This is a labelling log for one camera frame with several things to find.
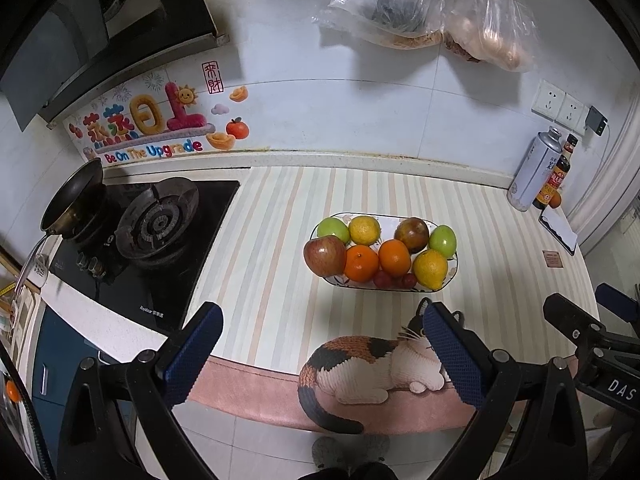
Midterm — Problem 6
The orange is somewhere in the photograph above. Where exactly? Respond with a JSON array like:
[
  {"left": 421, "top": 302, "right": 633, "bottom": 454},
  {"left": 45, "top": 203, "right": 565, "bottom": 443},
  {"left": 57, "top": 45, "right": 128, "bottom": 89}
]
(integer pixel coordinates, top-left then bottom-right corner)
[
  {"left": 378, "top": 239, "right": 412, "bottom": 277},
  {"left": 344, "top": 244, "right": 381, "bottom": 283}
]

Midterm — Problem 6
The clear plastic bag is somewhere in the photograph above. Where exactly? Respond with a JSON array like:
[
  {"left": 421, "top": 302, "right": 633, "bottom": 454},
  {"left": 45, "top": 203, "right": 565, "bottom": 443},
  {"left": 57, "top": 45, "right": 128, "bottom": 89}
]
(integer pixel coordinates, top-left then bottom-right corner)
[
  {"left": 311, "top": 0, "right": 446, "bottom": 51},
  {"left": 442, "top": 0, "right": 541, "bottom": 73}
]

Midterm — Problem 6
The black frying pan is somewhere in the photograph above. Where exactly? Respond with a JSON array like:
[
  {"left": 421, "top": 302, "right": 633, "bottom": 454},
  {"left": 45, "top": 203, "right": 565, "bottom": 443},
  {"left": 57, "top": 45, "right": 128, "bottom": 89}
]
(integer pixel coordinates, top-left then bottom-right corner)
[{"left": 14, "top": 157, "right": 107, "bottom": 295}]

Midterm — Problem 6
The striped mat with cat print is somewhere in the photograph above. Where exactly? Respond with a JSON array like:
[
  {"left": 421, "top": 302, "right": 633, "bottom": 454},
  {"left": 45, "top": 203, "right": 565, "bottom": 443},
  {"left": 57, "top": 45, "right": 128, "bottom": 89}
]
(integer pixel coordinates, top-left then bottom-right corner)
[{"left": 187, "top": 164, "right": 601, "bottom": 436}]

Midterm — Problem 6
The colourful wall sticker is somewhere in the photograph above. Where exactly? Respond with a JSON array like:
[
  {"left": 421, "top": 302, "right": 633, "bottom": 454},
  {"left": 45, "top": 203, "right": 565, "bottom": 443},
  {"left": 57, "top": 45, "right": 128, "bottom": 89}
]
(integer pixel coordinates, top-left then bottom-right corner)
[{"left": 65, "top": 60, "right": 251, "bottom": 166}]

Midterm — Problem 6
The grey slipper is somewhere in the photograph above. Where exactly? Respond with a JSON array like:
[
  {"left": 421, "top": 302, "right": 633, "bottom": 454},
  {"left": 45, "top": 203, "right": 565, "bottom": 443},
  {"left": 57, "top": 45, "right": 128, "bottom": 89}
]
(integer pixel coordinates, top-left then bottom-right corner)
[{"left": 311, "top": 436, "right": 351, "bottom": 471}]

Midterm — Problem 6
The red apple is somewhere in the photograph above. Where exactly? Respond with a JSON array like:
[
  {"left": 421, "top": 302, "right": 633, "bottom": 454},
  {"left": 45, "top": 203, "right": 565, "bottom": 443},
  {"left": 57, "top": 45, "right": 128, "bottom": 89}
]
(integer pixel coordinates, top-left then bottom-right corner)
[{"left": 303, "top": 236, "right": 347, "bottom": 277}]

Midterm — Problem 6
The black glass gas stove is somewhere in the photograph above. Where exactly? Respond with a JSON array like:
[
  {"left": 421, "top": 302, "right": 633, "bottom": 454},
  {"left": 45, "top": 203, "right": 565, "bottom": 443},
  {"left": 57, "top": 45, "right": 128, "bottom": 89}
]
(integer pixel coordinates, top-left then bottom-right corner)
[{"left": 47, "top": 180, "right": 241, "bottom": 336}]

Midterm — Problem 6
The white notepad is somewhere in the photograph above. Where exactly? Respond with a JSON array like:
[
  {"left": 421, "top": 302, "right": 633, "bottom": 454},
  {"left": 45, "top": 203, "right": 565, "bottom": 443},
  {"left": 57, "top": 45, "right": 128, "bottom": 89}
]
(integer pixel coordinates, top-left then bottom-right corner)
[{"left": 538, "top": 206, "right": 578, "bottom": 256}]

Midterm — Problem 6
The green apple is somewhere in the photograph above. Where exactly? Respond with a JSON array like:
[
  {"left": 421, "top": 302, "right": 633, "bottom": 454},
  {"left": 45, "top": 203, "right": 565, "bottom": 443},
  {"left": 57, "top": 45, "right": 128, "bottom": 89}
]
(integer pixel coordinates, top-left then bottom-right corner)
[
  {"left": 317, "top": 216, "right": 351, "bottom": 245},
  {"left": 429, "top": 224, "right": 458, "bottom": 257}
]

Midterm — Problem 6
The black range hood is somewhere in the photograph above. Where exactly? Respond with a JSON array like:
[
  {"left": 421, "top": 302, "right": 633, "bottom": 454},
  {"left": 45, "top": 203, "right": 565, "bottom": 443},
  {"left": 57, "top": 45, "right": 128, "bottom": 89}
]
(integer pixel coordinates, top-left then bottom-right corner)
[{"left": 0, "top": 0, "right": 228, "bottom": 133}]

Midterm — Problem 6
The oval patterned plate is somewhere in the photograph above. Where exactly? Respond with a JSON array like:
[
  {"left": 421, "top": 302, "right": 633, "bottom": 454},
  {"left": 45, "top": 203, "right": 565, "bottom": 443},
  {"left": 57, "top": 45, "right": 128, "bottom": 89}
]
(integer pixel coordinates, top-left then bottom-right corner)
[{"left": 308, "top": 213, "right": 458, "bottom": 292}]

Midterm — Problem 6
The dark sauce bottle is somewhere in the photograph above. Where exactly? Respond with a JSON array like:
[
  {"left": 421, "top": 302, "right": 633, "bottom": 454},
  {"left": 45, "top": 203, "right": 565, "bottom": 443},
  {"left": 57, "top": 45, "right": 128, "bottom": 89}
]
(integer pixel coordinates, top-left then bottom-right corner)
[{"left": 532, "top": 133, "right": 579, "bottom": 210}]

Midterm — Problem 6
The yellow lemon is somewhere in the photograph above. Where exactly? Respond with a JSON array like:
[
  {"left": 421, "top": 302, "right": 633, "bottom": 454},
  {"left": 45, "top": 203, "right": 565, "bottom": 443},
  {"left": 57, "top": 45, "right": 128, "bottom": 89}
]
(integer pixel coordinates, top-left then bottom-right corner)
[
  {"left": 348, "top": 216, "right": 381, "bottom": 247},
  {"left": 413, "top": 249, "right": 449, "bottom": 291}
]

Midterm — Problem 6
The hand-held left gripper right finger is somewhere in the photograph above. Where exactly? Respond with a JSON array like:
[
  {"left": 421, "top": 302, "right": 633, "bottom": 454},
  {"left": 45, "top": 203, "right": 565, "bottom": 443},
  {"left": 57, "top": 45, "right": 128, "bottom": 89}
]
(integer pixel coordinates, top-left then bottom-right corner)
[{"left": 422, "top": 301, "right": 588, "bottom": 480}]

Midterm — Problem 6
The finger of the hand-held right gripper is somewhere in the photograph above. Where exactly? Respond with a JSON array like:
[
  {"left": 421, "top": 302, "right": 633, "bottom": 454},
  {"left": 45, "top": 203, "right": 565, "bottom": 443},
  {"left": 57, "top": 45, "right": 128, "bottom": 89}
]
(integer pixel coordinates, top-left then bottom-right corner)
[
  {"left": 595, "top": 282, "right": 640, "bottom": 327},
  {"left": 543, "top": 293, "right": 617, "bottom": 358}
]

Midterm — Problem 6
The dark brown round fruit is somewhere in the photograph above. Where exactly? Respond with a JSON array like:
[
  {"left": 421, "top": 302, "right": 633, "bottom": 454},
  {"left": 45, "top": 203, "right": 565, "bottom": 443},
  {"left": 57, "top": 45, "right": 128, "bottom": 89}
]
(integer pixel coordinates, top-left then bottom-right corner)
[{"left": 394, "top": 216, "right": 431, "bottom": 254}]

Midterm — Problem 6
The round stove burner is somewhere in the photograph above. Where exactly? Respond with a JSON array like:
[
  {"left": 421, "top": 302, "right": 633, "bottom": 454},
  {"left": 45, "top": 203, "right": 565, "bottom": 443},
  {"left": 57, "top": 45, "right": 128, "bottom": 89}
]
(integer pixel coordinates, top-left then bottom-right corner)
[{"left": 116, "top": 178, "right": 200, "bottom": 271}]

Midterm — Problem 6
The grey gas canister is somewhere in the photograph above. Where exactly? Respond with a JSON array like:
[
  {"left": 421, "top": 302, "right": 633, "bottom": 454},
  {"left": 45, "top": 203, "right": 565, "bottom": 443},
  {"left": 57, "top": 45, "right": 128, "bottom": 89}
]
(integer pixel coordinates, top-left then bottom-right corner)
[{"left": 507, "top": 126, "right": 564, "bottom": 211}]

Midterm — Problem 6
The white wall socket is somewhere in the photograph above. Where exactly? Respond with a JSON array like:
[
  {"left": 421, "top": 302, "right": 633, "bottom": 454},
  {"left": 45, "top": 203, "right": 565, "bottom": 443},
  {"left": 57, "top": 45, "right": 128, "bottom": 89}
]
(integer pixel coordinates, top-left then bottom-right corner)
[
  {"left": 556, "top": 92, "right": 590, "bottom": 128},
  {"left": 531, "top": 80, "right": 567, "bottom": 120}
]

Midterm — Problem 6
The blue cabinet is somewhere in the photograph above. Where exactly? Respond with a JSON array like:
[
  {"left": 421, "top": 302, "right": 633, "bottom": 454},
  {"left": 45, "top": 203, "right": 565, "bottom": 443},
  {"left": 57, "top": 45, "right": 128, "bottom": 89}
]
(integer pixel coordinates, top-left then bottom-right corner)
[{"left": 30, "top": 305, "right": 136, "bottom": 461}]

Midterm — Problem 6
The grey plug charger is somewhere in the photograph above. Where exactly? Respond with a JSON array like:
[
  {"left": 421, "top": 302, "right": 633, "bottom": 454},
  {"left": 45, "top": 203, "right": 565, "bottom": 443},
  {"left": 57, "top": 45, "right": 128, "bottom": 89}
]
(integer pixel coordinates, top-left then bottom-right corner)
[{"left": 585, "top": 106, "right": 609, "bottom": 137}]

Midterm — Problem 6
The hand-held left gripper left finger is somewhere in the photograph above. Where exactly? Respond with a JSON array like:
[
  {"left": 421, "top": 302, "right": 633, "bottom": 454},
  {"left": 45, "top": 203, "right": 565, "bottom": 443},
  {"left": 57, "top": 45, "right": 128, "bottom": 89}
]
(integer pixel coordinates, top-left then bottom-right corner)
[{"left": 52, "top": 301, "right": 224, "bottom": 480}]

